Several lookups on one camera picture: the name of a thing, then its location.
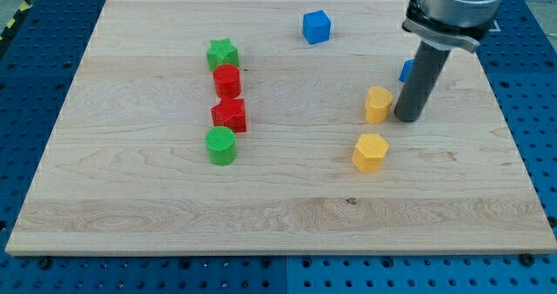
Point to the blue cube block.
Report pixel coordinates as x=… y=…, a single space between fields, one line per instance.
x=316 y=27

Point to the blue triangle block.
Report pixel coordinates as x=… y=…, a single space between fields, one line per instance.
x=405 y=71

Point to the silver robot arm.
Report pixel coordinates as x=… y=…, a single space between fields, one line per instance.
x=441 y=25

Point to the red star block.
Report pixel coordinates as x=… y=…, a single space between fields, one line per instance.
x=230 y=112

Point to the yellow hexagon block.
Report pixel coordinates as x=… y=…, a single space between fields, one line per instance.
x=369 y=152

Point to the yellow heart block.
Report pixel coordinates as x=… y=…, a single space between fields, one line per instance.
x=378 y=104

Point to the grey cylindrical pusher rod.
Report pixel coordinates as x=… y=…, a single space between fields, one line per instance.
x=427 y=65

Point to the light wooden board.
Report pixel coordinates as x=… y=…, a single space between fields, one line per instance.
x=126 y=171

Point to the red cylinder block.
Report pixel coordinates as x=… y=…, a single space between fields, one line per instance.
x=226 y=79

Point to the green cylinder block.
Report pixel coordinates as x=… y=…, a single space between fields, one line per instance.
x=220 y=142

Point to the green star block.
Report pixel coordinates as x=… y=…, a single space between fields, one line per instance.
x=221 y=52

